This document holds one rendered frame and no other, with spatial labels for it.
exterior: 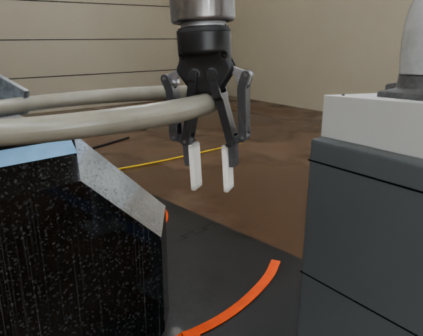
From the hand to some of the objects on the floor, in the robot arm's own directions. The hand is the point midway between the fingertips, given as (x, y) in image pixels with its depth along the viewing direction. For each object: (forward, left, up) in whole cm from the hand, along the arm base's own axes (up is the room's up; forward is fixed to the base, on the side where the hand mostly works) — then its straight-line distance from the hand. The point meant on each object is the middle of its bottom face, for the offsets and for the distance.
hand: (211, 167), depth 64 cm
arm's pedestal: (-72, -21, -82) cm, 112 cm away
